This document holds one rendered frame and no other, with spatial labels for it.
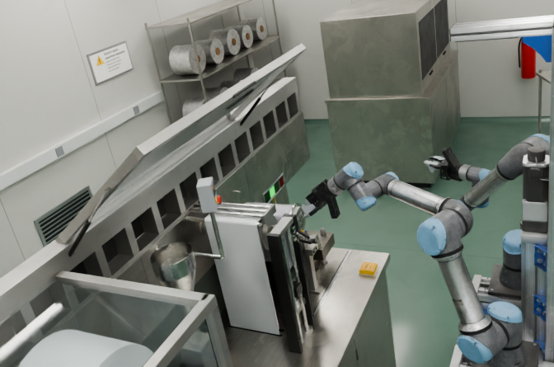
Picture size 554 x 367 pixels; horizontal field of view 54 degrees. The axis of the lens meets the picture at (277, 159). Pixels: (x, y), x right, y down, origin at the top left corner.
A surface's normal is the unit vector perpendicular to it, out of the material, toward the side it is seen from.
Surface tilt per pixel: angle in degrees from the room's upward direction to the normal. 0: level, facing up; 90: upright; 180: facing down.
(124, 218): 90
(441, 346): 0
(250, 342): 0
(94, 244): 90
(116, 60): 90
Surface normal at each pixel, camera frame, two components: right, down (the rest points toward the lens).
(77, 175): 0.89, 0.02
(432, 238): -0.84, 0.22
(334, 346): -0.17, -0.91
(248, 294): -0.42, 0.41
